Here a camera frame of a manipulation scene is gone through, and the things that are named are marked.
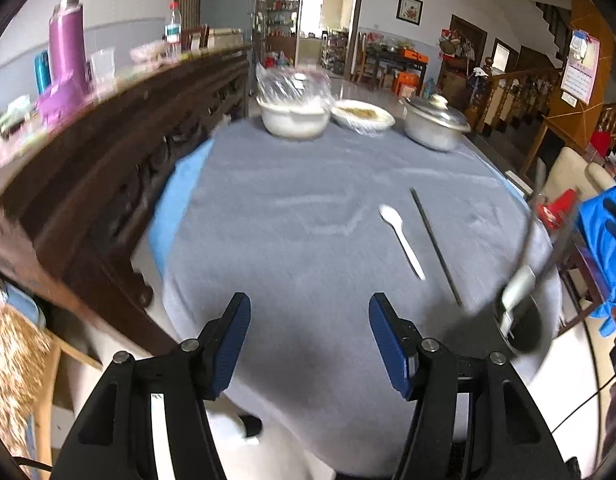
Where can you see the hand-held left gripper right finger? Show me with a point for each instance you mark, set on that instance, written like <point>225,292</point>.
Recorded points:
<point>388,350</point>

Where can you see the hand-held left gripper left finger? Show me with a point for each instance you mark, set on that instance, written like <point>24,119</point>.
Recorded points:
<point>233,345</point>

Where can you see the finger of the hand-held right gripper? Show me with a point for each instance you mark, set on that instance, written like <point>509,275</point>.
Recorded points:
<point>615,212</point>

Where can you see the white plastic spoon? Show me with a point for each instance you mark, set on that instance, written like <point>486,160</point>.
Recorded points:
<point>400,240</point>

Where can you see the dark metal chopstick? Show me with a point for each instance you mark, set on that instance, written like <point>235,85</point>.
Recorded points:
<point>435,245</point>

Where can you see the metal utensil holder cup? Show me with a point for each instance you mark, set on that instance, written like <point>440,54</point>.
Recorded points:
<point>528,325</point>

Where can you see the red plastic child chair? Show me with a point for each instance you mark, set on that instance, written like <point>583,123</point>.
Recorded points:
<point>558,207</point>

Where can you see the blue jacket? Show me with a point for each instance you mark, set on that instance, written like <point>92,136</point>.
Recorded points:
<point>600,270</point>

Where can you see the cream leather sofa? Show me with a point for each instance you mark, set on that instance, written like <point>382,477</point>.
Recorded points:
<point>568,170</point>

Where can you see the beige spoon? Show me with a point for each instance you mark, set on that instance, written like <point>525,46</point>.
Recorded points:
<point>519,285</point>

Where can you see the grey tablecloth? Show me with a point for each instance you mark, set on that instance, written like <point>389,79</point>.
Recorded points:
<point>298,240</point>

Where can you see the wooden stair railing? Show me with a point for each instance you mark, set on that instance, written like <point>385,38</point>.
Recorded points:
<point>513,95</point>

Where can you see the light blue cloth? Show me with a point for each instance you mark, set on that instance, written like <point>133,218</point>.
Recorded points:
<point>180,195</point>

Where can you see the orange tiled pillar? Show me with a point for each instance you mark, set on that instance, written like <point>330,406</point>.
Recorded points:
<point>588,15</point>

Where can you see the metal pot with lid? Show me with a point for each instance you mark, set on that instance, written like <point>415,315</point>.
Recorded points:
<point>430,125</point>

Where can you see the dark carved wooden table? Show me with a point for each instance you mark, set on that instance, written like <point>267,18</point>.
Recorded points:
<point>98,170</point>

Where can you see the straw bundle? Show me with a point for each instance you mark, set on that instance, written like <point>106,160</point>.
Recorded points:
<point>13,380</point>

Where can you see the white bowl with plastic wrap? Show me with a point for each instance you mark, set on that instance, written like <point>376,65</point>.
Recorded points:
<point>293,120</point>

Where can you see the wrapped plate of food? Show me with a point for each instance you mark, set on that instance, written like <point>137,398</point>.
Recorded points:
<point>363,115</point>

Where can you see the cluttered wooden dining table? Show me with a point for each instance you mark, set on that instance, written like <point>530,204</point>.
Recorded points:
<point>398,57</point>

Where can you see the framed flower picture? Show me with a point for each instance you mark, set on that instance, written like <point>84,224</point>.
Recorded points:
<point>409,9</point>

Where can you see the pink checkered tablecloth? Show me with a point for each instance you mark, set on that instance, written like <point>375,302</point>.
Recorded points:
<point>18,145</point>

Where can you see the purple thermos lid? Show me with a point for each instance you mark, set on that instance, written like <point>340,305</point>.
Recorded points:
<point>63,102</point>

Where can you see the plastic-covered small bowl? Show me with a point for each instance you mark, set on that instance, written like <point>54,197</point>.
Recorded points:
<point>148,52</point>

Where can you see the white chest freezer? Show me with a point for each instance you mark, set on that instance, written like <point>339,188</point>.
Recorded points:
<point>227,37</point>

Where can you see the clear plastic cup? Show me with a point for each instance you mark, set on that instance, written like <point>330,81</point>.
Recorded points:
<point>103,66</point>

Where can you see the wooden chair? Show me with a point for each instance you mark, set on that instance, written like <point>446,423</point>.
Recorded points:
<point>194,37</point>

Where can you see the red-capped water bottle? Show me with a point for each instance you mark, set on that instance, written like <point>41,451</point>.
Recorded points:
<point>173,30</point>

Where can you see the teal bottle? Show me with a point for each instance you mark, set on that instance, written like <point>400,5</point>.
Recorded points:
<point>42,72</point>

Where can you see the grey refrigerator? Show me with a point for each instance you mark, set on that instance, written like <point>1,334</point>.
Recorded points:
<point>225,2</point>

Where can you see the purple thermos flask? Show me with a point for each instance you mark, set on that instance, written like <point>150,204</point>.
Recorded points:
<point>67,45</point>

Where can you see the wall calendar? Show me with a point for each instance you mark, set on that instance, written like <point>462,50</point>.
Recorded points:
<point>580,70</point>

